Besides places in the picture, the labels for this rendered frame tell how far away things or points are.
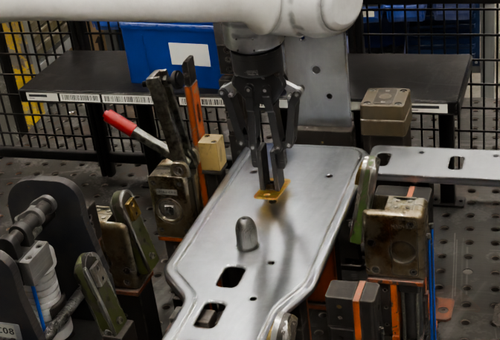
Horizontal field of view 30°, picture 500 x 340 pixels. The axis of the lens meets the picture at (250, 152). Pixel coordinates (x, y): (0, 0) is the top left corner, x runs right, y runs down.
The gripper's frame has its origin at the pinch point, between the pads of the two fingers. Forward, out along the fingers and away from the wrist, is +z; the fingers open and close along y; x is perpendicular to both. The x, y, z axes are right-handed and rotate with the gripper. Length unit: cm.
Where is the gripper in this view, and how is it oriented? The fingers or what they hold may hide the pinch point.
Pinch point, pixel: (270, 167)
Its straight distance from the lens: 144.8
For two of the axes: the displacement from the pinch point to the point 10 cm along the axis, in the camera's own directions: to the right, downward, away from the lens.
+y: 9.5, 0.4, -3.2
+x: 3.0, -4.7, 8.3
